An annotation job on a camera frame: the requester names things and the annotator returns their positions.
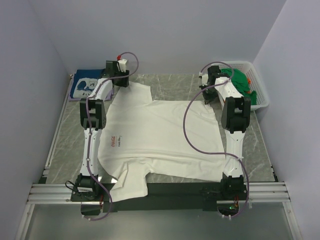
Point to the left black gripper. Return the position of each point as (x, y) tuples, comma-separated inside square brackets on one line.
[(121, 81)]

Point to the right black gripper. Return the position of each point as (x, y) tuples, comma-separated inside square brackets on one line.
[(207, 96)]

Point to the white t-shirt red print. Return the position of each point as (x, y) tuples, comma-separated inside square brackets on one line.
[(173, 138)]

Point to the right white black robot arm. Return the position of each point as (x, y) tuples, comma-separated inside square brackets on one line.
[(235, 119)]

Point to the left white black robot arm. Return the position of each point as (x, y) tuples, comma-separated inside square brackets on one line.
[(93, 119)]

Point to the green t-shirt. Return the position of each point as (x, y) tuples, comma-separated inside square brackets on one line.
[(239, 80)]

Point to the white plastic basket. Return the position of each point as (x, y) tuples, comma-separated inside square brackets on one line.
[(247, 68)]

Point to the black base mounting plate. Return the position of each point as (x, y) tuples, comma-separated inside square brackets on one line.
[(206, 196)]

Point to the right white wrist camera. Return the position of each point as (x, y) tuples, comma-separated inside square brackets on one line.
[(203, 79)]

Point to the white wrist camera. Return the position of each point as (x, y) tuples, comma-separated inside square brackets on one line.
[(203, 79), (122, 63)]

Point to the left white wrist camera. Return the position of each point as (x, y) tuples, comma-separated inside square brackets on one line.
[(122, 63)]

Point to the aluminium extrusion rail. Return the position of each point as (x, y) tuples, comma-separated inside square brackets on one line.
[(259, 192)]

